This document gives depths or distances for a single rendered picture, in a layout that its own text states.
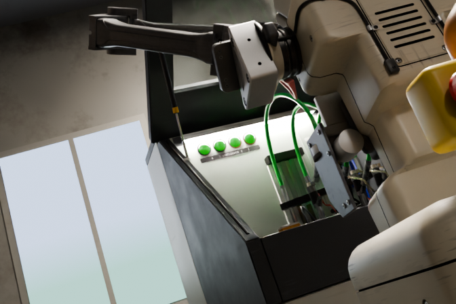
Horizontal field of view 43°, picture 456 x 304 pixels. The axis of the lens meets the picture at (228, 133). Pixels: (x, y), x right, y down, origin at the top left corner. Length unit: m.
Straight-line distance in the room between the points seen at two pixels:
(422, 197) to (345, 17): 0.30
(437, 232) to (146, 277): 3.61
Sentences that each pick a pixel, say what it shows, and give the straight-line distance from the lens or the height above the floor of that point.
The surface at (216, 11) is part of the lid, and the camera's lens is 1.89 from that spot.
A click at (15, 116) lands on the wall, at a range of 4.48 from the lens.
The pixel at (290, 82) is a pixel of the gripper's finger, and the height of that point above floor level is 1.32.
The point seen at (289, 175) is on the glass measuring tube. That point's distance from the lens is 2.07.
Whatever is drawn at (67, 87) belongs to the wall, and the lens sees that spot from 4.50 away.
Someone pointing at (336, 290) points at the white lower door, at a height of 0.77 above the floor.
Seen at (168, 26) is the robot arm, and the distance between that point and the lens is 1.40.
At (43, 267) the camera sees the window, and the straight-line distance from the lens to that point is 4.12.
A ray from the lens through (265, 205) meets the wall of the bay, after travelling 2.04.
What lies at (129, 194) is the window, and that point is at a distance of 4.14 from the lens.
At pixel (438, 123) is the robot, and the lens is 0.51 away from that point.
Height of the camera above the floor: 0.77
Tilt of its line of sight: 18 degrees up
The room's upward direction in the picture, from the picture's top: 20 degrees counter-clockwise
